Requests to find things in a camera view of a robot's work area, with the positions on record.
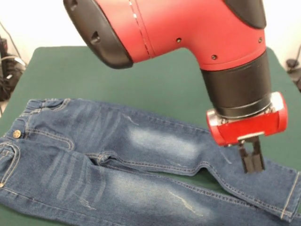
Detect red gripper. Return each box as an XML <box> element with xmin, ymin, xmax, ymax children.
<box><xmin>206</xmin><ymin>91</ymin><xmax>288</xmax><ymax>174</ymax></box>

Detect blue denim jeans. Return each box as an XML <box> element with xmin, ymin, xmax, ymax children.
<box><xmin>0</xmin><ymin>97</ymin><xmax>301</xmax><ymax>226</ymax></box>

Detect dark green table cloth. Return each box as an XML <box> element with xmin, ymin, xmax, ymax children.
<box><xmin>0</xmin><ymin>46</ymin><xmax>301</xmax><ymax>226</ymax></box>

